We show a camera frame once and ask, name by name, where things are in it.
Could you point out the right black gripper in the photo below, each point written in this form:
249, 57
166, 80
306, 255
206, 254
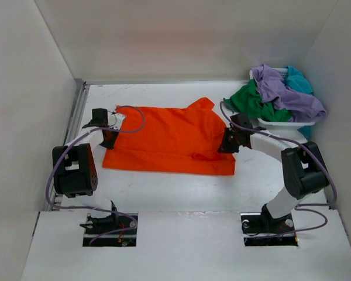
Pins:
224, 146

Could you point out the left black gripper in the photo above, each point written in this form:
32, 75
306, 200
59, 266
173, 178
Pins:
111, 144

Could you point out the orange t shirt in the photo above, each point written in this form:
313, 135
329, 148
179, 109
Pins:
171, 140

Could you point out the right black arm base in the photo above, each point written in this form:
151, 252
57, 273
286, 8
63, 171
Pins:
259, 231

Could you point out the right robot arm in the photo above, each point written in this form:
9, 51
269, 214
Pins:
302, 164

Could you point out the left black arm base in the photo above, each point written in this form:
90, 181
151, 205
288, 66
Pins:
110, 231

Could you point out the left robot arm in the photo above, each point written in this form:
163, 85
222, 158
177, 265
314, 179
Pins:
76, 177

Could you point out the green t shirt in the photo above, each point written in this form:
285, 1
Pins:
248, 100

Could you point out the white laundry basket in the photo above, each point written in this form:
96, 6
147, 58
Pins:
284, 125

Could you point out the lavender t shirt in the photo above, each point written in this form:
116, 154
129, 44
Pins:
271, 86

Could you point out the teal t shirt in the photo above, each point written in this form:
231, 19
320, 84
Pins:
302, 91

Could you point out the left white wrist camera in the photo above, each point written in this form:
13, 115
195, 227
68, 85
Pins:
115, 120

